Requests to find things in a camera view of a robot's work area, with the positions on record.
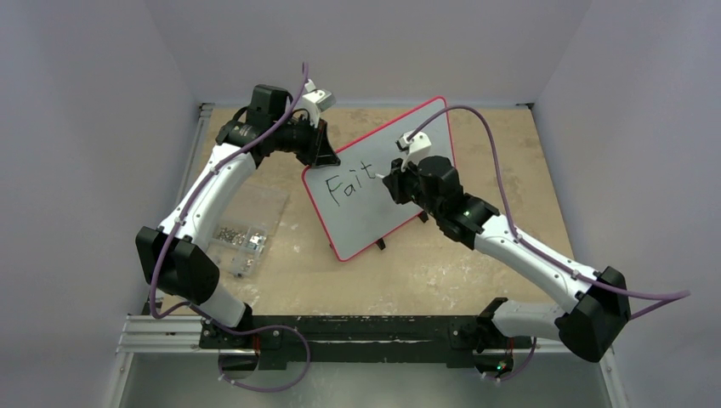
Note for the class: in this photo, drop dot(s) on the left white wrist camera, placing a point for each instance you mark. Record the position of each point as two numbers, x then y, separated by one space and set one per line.
315 100

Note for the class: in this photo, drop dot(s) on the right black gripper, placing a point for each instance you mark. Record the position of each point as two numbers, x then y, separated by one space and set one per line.
402 187

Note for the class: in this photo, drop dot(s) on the clear plastic parts box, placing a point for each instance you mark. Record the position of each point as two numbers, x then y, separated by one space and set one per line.
243 232

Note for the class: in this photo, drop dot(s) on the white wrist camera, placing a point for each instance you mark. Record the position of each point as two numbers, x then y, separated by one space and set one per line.
315 100
415 146

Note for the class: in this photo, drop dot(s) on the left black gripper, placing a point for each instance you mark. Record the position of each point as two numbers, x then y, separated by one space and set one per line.
319 151

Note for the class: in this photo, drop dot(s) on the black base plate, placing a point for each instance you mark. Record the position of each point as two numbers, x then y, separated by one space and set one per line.
456 341

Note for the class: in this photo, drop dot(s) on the pink framed whiteboard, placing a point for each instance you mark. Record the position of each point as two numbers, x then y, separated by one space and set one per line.
354 207

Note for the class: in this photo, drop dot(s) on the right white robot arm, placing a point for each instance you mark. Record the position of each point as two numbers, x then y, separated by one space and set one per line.
588 308

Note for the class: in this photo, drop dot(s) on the aluminium rail frame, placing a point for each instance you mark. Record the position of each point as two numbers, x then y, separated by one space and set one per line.
419 273

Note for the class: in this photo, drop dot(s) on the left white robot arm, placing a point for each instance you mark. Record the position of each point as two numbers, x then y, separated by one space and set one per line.
173 254

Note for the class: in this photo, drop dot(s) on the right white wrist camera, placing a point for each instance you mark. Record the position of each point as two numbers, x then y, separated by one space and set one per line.
415 146

